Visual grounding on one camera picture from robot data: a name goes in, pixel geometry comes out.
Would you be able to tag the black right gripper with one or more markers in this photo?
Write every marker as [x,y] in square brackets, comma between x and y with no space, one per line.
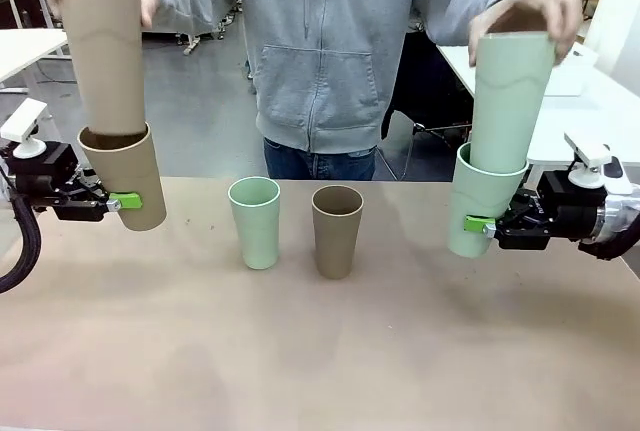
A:
[565,216]

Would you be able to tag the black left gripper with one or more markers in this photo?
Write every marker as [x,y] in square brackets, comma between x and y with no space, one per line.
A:
[50,176]

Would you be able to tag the green plastic cup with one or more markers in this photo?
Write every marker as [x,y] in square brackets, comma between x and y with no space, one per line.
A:
[475,191]
[510,111]
[254,241]

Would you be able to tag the brown plastic cup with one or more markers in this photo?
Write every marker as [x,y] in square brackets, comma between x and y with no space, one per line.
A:
[337,251]
[110,66]
[145,176]

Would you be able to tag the white plastic basket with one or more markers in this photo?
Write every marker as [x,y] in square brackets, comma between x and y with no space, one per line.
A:
[575,76]

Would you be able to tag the person's left hand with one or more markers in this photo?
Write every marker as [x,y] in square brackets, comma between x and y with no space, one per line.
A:
[530,8]

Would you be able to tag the white side table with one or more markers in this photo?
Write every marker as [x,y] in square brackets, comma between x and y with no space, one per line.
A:
[585,121]

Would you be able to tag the black office chair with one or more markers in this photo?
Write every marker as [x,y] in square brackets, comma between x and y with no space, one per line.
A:
[430,81]

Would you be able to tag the white desk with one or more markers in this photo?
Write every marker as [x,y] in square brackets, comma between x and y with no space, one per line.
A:
[30,48]

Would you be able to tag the person in grey hoodie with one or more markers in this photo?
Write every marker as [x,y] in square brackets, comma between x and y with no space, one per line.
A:
[320,76]

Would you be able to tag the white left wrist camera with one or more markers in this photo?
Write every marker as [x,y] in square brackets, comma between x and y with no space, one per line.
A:
[25,123]

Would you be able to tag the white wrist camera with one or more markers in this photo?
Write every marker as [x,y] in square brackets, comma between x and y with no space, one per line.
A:
[592,158]
[25,123]

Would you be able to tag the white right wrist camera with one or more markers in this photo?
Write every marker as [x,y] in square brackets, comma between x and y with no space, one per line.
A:
[592,158]

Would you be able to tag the white metal frame workbench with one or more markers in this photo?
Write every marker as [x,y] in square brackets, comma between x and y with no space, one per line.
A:
[195,36]

